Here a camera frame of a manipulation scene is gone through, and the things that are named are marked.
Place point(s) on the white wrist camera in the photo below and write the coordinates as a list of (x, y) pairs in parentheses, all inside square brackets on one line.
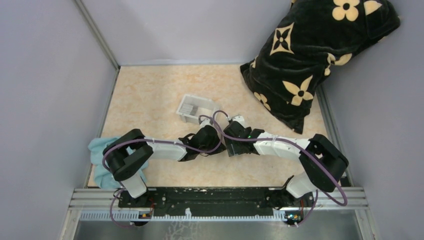
[(238, 120), (205, 122)]

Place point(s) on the aluminium frame rail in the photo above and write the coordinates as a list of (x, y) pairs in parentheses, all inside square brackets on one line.
[(95, 204)]

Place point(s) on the light blue cloth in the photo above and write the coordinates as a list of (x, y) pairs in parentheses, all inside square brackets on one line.
[(99, 176)]

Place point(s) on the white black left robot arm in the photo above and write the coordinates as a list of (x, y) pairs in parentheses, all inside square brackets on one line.
[(125, 157)]

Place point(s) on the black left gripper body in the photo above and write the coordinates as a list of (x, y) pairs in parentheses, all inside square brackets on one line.
[(212, 145)]

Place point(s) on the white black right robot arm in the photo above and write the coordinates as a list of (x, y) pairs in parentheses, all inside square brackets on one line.
[(323, 164)]

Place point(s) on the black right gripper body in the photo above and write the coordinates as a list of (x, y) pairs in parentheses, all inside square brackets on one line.
[(236, 146)]

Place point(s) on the white plastic card box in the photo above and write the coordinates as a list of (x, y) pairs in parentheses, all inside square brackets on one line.
[(206, 107)]

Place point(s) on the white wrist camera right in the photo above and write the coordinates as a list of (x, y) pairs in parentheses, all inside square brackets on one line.
[(238, 120)]

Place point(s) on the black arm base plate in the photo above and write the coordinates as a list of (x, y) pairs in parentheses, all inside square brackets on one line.
[(273, 197)]

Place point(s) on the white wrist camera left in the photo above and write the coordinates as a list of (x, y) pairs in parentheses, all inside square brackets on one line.
[(205, 122)]

